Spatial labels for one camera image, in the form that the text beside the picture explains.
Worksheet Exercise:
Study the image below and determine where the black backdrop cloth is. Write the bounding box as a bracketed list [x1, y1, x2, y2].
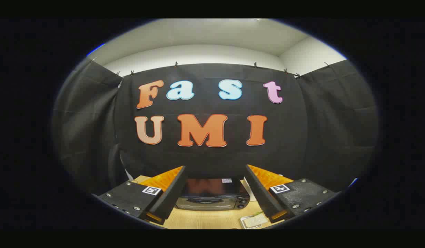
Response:
[51, 59, 380, 193]

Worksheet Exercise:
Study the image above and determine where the row of black cloth clips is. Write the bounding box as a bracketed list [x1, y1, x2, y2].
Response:
[92, 57, 332, 79]

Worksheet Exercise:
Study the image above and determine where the black toaster oven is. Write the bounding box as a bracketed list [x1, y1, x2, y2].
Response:
[175, 178, 251, 211]

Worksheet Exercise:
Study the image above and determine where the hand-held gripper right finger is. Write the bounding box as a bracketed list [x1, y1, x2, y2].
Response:
[245, 164, 341, 224]

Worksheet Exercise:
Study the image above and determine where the white plastic tray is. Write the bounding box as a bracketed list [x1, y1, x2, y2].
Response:
[240, 213, 269, 229]

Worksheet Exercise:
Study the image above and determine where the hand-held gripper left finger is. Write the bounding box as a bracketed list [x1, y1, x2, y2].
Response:
[92, 166, 187, 225]

